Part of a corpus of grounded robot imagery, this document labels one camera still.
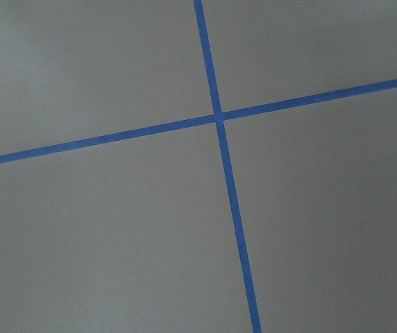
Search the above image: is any brown paper table cover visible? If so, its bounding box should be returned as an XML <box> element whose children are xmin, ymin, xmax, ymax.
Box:
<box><xmin>0</xmin><ymin>1</ymin><xmax>397</xmax><ymax>332</ymax></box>

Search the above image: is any blue tape line crosswise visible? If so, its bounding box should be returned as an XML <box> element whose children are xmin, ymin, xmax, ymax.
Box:
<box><xmin>0</xmin><ymin>79</ymin><xmax>397</xmax><ymax>164</ymax></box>

